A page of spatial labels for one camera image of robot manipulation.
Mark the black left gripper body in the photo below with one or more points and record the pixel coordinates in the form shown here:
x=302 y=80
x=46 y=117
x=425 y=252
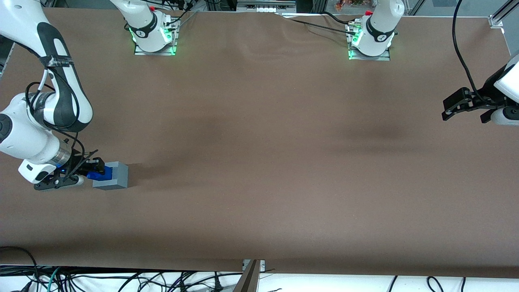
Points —
x=487 y=96

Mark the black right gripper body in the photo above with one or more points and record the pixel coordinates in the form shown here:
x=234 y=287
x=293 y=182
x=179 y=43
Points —
x=82 y=166

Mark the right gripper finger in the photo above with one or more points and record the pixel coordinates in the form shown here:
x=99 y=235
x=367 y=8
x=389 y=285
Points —
x=83 y=174
x=96 y=164

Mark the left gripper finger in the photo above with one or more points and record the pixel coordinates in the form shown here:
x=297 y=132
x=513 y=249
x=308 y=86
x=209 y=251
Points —
x=490 y=115
x=456 y=103

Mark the blue plastic part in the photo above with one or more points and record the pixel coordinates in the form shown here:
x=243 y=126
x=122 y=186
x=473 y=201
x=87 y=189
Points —
x=97 y=176

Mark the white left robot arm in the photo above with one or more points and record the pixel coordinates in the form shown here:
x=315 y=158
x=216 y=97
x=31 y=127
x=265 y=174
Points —
x=377 y=44

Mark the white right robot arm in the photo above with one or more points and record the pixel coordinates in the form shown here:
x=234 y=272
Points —
x=24 y=134

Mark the gray cube base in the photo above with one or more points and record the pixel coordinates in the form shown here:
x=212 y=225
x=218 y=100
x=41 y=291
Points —
x=119 y=178

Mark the brown table cover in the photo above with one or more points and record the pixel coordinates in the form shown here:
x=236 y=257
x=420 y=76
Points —
x=284 y=162

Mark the aluminium profile bar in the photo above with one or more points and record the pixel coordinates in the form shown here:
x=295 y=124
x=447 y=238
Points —
x=248 y=282

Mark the gray rack device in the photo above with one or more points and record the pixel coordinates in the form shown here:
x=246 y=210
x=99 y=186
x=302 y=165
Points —
x=265 y=5

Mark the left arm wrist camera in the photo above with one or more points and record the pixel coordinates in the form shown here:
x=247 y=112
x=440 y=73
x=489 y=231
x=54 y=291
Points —
x=507 y=115

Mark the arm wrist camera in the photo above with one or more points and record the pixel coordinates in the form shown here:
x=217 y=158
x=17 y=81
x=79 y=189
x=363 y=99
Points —
x=52 y=184
x=507 y=115

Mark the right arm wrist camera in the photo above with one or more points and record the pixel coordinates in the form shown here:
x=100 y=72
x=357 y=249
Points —
x=52 y=184

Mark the aluminium frame corner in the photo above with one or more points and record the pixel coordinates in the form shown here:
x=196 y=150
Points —
x=500 y=16

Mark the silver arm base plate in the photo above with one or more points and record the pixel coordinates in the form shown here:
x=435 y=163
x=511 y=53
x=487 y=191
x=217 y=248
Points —
x=156 y=53
x=383 y=58

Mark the small silver bracket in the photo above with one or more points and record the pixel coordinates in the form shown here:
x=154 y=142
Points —
x=262 y=265

